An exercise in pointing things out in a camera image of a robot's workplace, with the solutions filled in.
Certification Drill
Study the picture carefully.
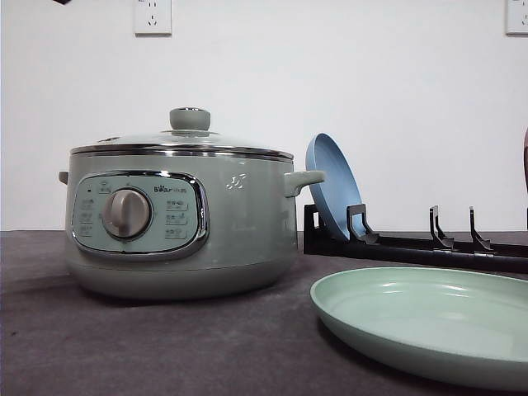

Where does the glass pot lid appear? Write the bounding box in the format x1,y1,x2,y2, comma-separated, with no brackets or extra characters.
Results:
70,106,295,163

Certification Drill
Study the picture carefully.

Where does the green plate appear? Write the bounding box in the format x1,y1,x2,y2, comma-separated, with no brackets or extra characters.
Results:
310,266,528,387

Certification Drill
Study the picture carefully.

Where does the green electric steamer pot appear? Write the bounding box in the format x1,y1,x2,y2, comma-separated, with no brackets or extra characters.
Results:
58,144,325,299

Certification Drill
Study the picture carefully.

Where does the blue plate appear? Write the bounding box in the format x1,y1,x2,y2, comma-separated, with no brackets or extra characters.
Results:
305,132,364,240

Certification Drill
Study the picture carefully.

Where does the black plate rack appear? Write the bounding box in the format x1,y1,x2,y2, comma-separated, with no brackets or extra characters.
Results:
304,204,528,273

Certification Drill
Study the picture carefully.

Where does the pink plate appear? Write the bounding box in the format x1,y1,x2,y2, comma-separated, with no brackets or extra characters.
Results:
523,125,528,196

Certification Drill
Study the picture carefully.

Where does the white wall socket left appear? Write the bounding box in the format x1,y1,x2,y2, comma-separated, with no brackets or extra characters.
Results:
134,0,172,38

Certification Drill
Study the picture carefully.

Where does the white wall socket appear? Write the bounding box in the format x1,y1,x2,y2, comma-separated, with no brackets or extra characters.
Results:
134,0,172,38
505,0,528,39

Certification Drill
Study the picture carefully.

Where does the white wall socket right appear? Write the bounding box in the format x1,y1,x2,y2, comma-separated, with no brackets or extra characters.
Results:
505,0,528,39

